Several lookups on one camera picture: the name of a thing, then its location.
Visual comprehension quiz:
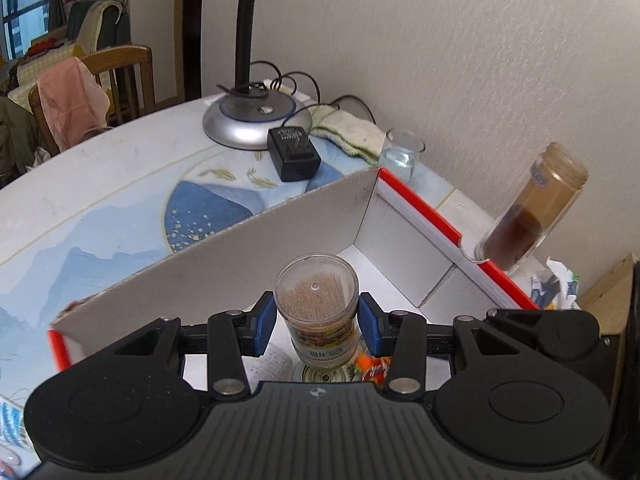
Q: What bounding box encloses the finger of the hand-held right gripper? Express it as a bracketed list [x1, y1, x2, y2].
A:
[485, 307, 601, 364]

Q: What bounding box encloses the black lamp cable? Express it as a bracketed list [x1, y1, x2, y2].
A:
[249, 60, 379, 129]

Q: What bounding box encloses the beige blanket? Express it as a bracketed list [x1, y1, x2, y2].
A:
[74, 0, 124, 57]

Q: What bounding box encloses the crumpled white wrapper packet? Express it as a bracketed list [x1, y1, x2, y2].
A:
[530, 257, 582, 311]

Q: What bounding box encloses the clear toothpick jar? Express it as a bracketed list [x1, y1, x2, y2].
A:
[273, 252, 361, 367]

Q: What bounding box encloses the small clear glass cup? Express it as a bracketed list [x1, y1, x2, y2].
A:
[378, 128, 426, 185]

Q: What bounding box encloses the pink cloth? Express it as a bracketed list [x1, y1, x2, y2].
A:
[37, 55, 111, 154]

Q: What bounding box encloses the wooden dining chair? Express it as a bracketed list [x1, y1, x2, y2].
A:
[28, 44, 157, 159]

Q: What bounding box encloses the glass balcony door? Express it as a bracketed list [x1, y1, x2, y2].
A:
[0, 0, 52, 62]

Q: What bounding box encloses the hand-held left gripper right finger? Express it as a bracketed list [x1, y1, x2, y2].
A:
[357, 292, 512, 402]

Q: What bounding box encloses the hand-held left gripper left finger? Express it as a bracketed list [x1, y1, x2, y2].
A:
[114, 291, 277, 402]

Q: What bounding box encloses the sofa with cushions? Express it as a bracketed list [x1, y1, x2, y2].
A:
[0, 0, 132, 107]

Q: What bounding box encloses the silver desk lamp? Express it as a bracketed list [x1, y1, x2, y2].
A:
[165, 0, 314, 151]

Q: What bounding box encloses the red cardboard box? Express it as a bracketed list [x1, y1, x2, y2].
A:
[48, 166, 542, 374]

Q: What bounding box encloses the olive green jacket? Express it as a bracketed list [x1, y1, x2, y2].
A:
[0, 94, 42, 189]

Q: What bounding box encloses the black power adapter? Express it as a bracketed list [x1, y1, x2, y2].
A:
[267, 126, 322, 183]

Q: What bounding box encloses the tall jar of brown liquid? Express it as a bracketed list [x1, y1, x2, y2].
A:
[473, 142, 590, 277]

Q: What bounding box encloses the white knitted towel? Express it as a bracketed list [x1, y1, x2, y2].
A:
[262, 77, 386, 166]

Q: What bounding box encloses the orange snack packet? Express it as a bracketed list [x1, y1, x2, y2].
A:
[352, 353, 394, 386]

